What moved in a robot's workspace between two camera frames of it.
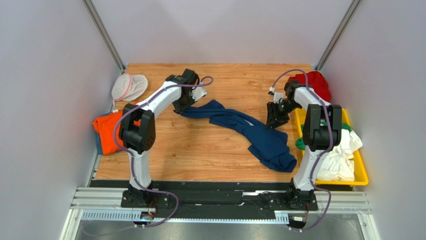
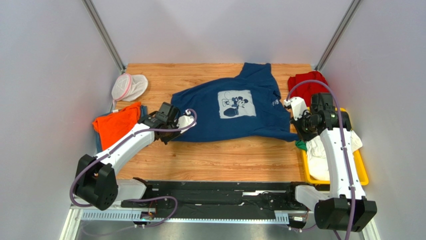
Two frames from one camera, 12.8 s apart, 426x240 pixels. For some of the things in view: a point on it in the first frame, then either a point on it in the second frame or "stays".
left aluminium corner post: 100,29 stays
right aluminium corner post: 339,36 stays
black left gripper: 179,108 → 166,140
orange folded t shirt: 104,125 stays
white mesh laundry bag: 129,88 stays
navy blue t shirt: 267,142 → 244,108
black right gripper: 277,111 → 300,131
